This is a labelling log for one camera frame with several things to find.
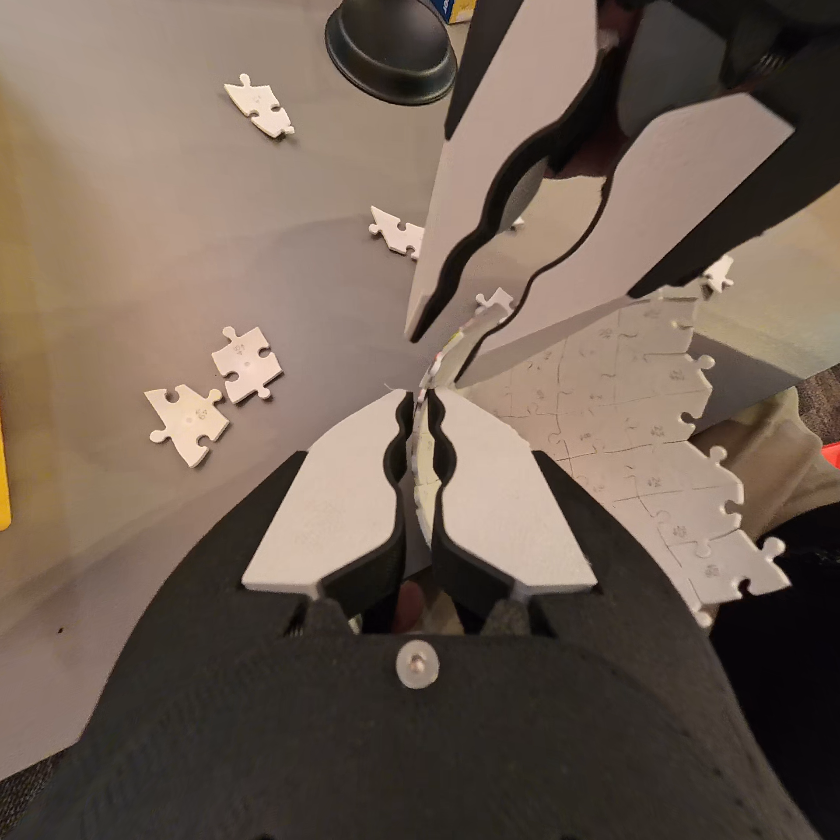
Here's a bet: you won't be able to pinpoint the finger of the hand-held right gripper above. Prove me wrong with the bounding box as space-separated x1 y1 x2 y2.
454 92 798 388
403 0 606 345

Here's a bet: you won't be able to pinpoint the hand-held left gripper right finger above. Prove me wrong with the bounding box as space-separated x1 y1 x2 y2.
430 388 599 623

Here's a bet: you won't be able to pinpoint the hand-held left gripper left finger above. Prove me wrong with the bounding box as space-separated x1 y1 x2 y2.
241 388 412 623

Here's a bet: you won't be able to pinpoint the partly built puzzle ball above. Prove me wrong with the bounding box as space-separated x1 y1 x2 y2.
403 295 793 630

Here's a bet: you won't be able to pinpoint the black round ball stand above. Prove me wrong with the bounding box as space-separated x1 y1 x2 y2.
324 0 459 106

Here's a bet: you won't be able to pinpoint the joined white puzzle pieces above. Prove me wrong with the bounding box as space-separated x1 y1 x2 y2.
368 205 427 262

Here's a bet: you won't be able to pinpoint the white loose puzzle piece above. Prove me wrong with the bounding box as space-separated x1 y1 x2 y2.
222 73 295 139

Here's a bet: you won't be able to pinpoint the person's left hand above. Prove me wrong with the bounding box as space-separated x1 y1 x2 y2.
392 579 429 635

